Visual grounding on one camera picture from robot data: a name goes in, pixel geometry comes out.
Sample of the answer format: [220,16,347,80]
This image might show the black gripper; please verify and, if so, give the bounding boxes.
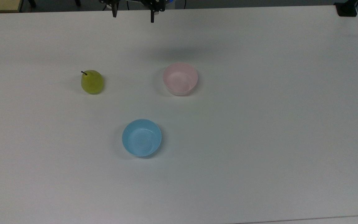
[99,0,167,23]

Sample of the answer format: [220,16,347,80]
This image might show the green pear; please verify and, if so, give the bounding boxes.
[81,70,104,95]

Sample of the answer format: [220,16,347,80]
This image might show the pink plastic bowl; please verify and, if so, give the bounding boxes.
[163,62,198,96]

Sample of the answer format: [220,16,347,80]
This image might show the blue plastic bowl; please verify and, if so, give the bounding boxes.
[122,119,162,157]

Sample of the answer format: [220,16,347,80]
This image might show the black table clamp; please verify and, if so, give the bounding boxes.
[334,0,358,17]

